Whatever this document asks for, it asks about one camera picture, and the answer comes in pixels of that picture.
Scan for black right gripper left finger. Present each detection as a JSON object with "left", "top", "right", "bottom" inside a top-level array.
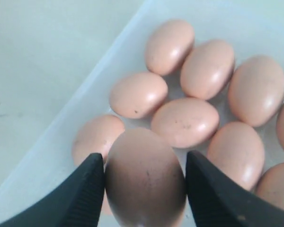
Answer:
[{"left": 0, "top": 153, "right": 105, "bottom": 227}]

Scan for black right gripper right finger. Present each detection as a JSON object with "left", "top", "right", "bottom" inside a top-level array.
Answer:
[{"left": 185, "top": 151, "right": 284, "bottom": 227}]

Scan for clear plastic tray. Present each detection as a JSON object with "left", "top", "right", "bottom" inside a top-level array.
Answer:
[{"left": 0, "top": 0, "right": 284, "bottom": 223}]

